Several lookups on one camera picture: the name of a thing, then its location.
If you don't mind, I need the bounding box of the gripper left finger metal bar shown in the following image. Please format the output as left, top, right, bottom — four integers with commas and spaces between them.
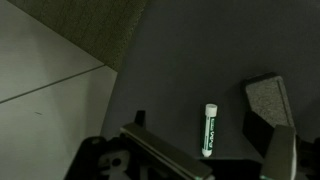
64, 109, 215, 180

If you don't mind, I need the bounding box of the gripper right finger metal bar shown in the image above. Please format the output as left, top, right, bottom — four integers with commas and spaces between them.
241, 109, 320, 180

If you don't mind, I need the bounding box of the white green whiteboard marker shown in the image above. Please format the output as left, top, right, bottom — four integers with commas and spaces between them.
200, 103, 219, 158

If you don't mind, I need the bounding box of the grey felt whiteboard eraser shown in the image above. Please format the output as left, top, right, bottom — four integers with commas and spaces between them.
242, 72, 296, 130

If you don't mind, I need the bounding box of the dark grey mat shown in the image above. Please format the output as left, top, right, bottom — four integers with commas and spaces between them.
99, 0, 320, 161

